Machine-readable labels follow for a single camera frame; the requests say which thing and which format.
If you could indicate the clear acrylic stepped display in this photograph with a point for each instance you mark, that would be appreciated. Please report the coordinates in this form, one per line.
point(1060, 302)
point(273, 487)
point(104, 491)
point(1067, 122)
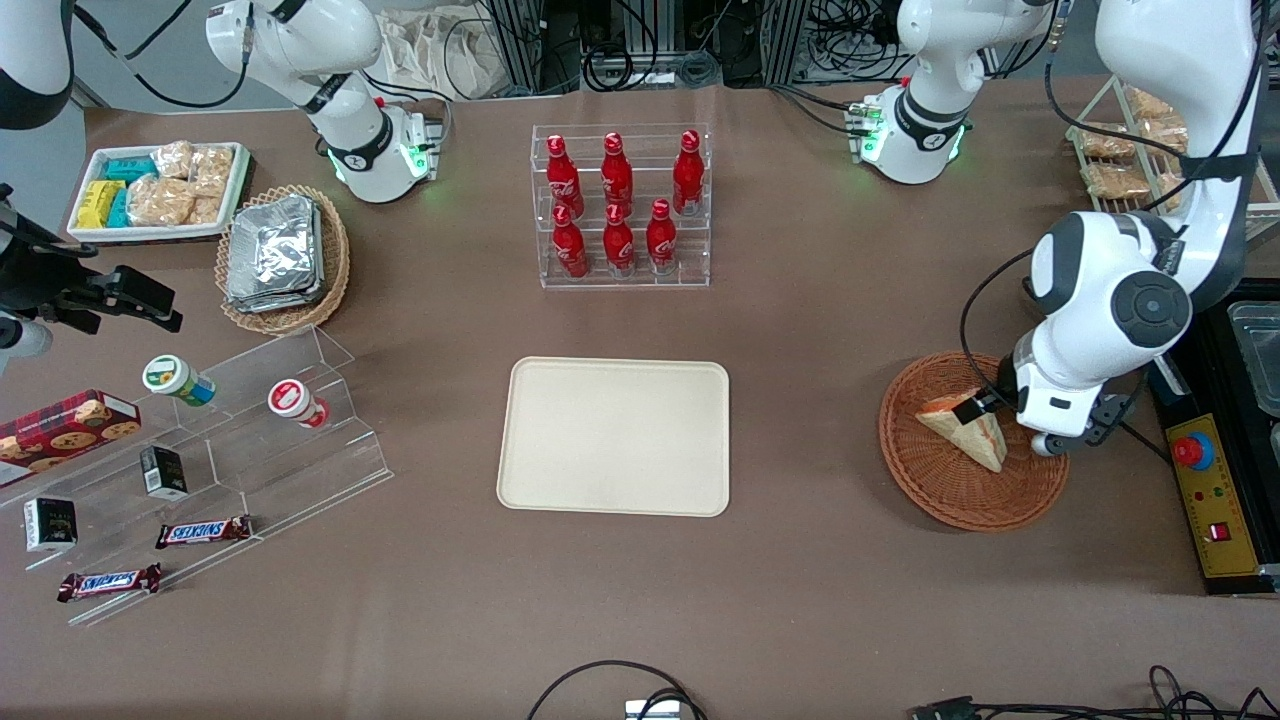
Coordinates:
point(290, 470)

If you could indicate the clear bagged rice cracker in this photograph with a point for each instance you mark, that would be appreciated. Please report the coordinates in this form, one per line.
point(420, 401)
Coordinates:
point(160, 200)
point(212, 170)
point(205, 210)
point(172, 160)

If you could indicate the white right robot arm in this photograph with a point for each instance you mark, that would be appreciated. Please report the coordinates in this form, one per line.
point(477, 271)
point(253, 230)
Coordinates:
point(300, 40)

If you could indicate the oval tan wicker basket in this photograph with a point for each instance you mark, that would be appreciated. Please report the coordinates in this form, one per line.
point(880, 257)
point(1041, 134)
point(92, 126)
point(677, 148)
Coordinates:
point(335, 260)

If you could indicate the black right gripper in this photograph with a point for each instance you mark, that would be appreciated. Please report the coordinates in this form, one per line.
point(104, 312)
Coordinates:
point(40, 283)

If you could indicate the red cookie box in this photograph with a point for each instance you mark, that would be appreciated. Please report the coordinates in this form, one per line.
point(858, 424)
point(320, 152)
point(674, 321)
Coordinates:
point(60, 435)

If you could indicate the silver foil pack stack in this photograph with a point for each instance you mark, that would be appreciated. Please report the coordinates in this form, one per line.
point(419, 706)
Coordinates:
point(275, 255)

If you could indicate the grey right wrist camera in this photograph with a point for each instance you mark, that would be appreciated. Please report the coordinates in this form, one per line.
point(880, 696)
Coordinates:
point(20, 340)

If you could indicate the metal food container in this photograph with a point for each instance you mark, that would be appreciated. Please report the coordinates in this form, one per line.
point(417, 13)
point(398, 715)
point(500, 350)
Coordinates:
point(1260, 350)

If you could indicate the aluminium frame rack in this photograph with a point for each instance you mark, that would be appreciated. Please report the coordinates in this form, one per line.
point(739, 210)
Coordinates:
point(525, 40)

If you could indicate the small silver device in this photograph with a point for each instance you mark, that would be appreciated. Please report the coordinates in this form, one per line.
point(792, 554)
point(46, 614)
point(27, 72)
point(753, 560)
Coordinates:
point(652, 710)

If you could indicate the teal snack pack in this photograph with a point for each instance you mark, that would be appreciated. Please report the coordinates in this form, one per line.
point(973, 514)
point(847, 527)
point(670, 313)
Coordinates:
point(130, 168)
point(119, 210)

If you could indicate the clear acrylic bottle rack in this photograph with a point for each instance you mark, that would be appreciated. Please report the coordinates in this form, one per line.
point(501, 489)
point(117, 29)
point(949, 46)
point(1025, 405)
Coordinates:
point(640, 150)

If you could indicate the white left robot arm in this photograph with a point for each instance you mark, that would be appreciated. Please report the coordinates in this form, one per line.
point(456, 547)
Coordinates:
point(1180, 60)

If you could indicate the yellow emergency stop box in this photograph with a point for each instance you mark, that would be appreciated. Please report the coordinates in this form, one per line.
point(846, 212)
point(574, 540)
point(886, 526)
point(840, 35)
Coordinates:
point(1215, 510)

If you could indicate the snickers chocolate bar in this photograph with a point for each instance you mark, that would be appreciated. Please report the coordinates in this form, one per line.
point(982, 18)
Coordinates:
point(205, 532)
point(110, 582)

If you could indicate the bagged brown snack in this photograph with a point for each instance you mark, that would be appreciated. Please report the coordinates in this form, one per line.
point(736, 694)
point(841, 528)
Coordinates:
point(1115, 181)
point(1106, 142)
point(1165, 133)
point(1170, 190)
point(1150, 103)

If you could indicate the white rectangular snack tray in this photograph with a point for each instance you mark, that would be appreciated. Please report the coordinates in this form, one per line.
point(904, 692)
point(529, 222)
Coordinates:
point(80, 232)

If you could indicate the round brown wicker basket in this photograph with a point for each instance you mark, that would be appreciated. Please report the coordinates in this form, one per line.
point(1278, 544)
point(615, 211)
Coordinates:
point(940, 490)

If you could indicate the beige plastic tray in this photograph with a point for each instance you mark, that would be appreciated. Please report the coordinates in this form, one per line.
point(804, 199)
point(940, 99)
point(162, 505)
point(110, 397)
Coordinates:
point(610, 440)

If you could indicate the small black box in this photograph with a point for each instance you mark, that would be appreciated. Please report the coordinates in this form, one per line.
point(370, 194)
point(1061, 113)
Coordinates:
point(50, 525)
point(163, 473)

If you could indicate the green lidded cup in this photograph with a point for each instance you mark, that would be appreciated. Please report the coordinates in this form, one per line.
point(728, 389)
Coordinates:
point(172, 377)

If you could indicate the black electric appliance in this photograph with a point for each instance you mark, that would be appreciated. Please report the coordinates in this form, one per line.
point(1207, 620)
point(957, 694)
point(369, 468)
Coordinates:
point(1215, 340)

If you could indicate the red lidded cup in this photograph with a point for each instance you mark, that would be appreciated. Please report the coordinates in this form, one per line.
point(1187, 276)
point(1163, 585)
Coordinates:
point(292, 400)

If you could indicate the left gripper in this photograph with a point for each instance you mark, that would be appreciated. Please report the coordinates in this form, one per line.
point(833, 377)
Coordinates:
point(969, 408)

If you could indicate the yellow snack pack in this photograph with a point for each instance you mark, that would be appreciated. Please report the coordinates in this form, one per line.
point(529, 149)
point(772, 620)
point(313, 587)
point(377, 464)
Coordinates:
point(97, 203)

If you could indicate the crumpled beige bag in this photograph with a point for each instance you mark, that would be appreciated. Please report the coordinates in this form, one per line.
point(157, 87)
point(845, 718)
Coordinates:
point(440, 50)

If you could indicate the triangular sandwich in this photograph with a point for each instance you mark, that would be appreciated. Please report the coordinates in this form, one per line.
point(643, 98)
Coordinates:
point(975, 440)

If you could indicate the red cola bottle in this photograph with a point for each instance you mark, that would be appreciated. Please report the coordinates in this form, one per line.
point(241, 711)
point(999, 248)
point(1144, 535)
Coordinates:
point(688, 178)
point(570, 250)
point(617, 178)
point(619, 248)
point(661, 243)
point(563, 180)

